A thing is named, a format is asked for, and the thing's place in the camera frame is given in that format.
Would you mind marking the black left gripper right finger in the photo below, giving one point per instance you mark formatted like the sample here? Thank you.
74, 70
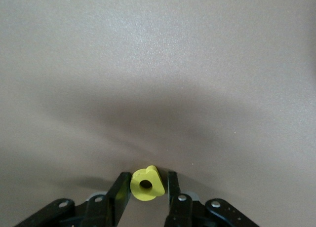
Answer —
175, 187

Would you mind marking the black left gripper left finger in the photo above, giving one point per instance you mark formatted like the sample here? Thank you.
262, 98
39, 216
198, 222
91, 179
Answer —
118, 200

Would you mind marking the yellow letter d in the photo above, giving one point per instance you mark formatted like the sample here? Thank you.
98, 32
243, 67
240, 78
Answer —
138, 195

